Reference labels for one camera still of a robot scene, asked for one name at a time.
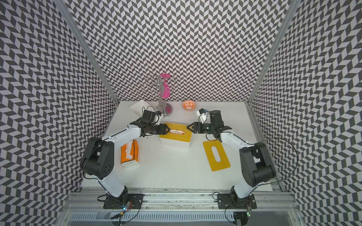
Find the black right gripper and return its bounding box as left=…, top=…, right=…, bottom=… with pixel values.
left=187, top=122, right=215, bottom=134

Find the white plastic box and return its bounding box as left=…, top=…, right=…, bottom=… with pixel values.
left=129, top=100, right=149, bottom=117
left=159, top=137, right=191, bottom=149

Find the yellow wooden lid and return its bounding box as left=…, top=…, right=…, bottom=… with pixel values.
left=159, top=122, right=192, bottom=143
left=203, top=141, right=231, bottom=172

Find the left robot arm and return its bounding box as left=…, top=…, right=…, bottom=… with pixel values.
left=80, top=110, right=170, bottom=207

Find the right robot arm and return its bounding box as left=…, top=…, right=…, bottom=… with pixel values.
left=187, top=108, right=276, bottom=208

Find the chrome jewelry stand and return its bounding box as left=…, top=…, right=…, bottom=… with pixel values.
left=146, top=73, right=173, bottom=118

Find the orange patterned ceramic bowl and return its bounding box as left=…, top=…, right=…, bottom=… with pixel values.
left=182, top=100, right=196, bottom=111

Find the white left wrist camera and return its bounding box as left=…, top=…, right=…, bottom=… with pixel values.
left=152, top=111, right=163, bottom=125

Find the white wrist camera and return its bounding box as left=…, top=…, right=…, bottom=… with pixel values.
left=152, top=111, right=163, bottom=125
left=197, top=108, right=208, bottom=123

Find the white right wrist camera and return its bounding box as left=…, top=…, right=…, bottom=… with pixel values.
left=197, top=108, right=208, bottom=123

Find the aluminium corner post right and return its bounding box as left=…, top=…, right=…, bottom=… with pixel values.
left=247, top=0, right=302, bottom=105

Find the aluminium corner post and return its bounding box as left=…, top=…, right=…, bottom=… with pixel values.
left=247, top=0, right=302, bottom=105
left=53, top=0, right=119, bottom=106

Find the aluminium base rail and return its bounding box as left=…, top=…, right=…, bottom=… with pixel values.
left=57, top=187, right=304, bottom=226

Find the aluminium corner post left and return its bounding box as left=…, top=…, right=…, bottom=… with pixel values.
left=53, top=0, right=119, bottom=106

